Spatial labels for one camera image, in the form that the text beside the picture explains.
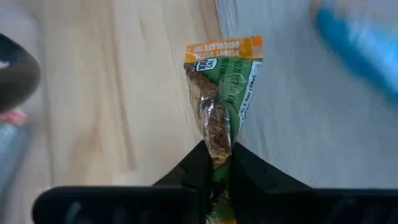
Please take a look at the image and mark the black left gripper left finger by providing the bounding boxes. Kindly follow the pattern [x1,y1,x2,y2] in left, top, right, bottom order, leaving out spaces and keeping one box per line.
[152,139,216,224]

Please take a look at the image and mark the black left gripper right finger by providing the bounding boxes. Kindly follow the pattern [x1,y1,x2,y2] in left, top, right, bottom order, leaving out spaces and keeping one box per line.
[229,141,314,224]

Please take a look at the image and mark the orange green granola bar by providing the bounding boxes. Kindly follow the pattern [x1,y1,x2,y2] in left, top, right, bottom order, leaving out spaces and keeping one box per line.
[183,35,264,224]

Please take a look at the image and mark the grey woven placemat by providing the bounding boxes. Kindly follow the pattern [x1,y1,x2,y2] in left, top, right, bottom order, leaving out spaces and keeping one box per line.
[214,0,398,190]

